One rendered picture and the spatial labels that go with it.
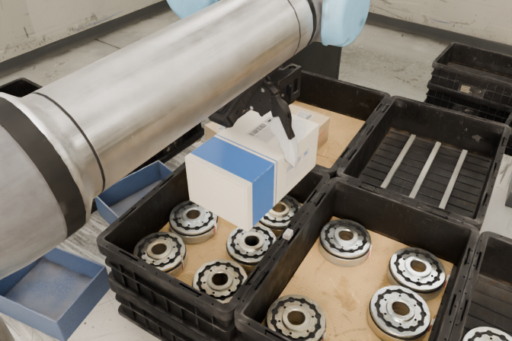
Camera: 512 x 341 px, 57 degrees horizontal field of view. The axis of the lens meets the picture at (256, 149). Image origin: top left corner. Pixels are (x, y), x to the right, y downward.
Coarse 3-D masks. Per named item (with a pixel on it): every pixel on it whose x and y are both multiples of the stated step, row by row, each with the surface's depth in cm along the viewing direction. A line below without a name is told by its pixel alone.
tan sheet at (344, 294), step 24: (384, 240) 98; (312, 264) 93; (360, 264) 93; (384, 264) 93; (288, 288) 89; (312, 288) 89; (336, 288) 89; (360, 288) 89; (336, 312) 84; (360, 312) 84; (432, 312) 84; (336, 336) 81; (360, 336) 81
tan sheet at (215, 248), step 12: (300, 204) 107; (168, 228) 101; (228, 228) 101; (216, 240) 98; (192, 252) 96; (204, 252) 96; (216, 252) 96; (192, 264) 93; (180, 276) 91; (192, 276) 91
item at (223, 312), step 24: (312, 168) 102; (312, 192) 95; (120, 216) 90; (96, 240) 85; (120, 264) 84; (144, 264) 81; (264, 264) 81; (168, 288) 79; (192, 288) 77; (240, 288) 77; (216, 312) 74
